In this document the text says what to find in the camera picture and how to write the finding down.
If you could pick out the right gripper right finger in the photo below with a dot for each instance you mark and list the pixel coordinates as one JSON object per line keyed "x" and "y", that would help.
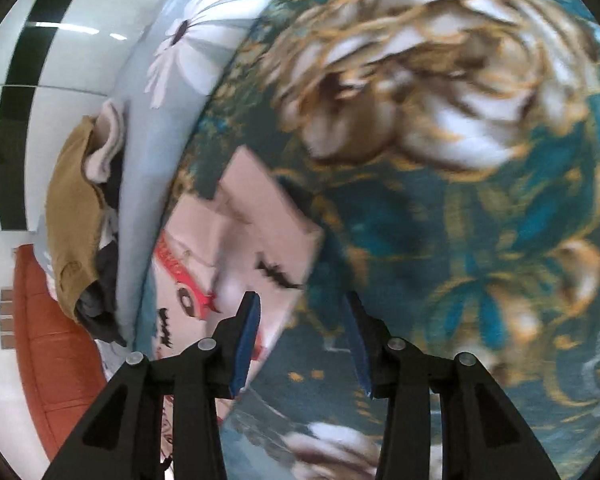
{"x": 483, "y": 434}

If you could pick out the car print pink pants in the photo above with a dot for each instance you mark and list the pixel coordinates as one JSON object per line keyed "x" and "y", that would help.
{"x": 249, "y": 237}

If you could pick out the white folded cloth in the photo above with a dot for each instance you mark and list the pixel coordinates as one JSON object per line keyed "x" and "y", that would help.
{"x": 106, "y": 142}

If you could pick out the white black wardrobe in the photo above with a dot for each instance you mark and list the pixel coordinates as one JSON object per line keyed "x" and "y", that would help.
{"x": 58, "y": 62}

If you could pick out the mustard knit garment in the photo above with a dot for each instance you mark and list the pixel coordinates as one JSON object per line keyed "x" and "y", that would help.
{"x": 74, "y": 212}

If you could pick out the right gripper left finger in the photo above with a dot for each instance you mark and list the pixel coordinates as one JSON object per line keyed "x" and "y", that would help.
{"x": 119, "y": 435}

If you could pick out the blue floral bed blanket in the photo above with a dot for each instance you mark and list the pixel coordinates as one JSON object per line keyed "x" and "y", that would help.
{"x": 450, "y": 152}

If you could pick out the dark grey garment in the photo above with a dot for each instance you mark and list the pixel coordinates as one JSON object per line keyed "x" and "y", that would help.
{"x": 97, "y": 306}

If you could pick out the wooden headboard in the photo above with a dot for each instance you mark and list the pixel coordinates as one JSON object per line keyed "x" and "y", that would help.
{"x": 59, "y": 365}

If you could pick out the wall photo frames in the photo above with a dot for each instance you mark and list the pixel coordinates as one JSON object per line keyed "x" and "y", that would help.
{"x": 7, "y": 320}

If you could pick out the grey floral duvet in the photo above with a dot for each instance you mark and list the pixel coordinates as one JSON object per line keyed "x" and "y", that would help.
{"x": 159, "y": 95}

